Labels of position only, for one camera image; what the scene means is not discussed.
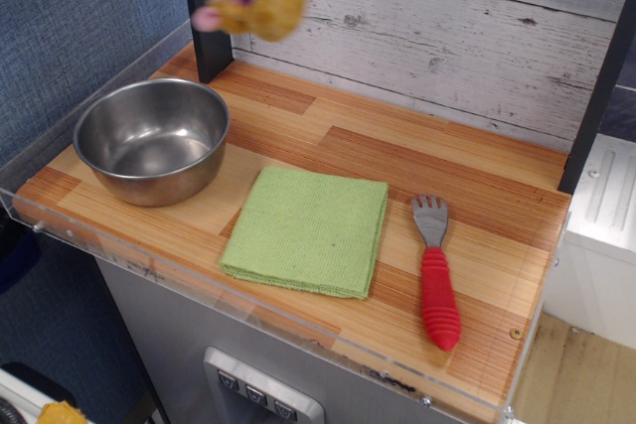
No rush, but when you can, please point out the yellow plush food toy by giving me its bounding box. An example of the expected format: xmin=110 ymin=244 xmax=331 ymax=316
xmin=191 ymin=0 xmax=306 ymax=42

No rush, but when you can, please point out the green folded cloth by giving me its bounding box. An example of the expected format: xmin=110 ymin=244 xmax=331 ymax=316
xmin=221 ymin=166 xmax=389 ymax=300

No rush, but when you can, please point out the clear acrylic edge guard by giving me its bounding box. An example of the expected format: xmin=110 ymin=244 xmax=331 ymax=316
xmin=1 ymin=192 xmax=514 ymax=423

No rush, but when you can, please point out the stainless steel bowl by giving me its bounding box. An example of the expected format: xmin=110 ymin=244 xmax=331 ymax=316
xmin=74 ymin=78 xmax=231 ymax=207

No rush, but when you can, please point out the grey toy cabinet front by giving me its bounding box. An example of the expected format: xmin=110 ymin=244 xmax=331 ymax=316
xmin=97 ymin=259 xmax=457 ymax=423

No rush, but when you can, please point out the silver dispenser button panel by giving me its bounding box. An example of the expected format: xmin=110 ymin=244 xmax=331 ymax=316
xmin=203 ymin=347 xmax=326 ymax=423

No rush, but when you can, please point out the white ribbed metal box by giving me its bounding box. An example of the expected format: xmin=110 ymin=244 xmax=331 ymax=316
xmin=564 ymin=133 xmax=636 ymax=251

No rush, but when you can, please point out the yellow object bottom left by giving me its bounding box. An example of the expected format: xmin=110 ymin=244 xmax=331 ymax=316
xmin=36 ymin=401 xmax=88 ymax=424

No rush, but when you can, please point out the red handled metal fork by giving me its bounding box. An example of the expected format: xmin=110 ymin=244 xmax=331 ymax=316
xmin=411 ymin=195 xmax=461 ymax=352

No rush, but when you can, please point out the black vertical post right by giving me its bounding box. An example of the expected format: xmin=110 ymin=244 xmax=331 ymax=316
xmin=557 ymin=0 xmax=635 ymax=194

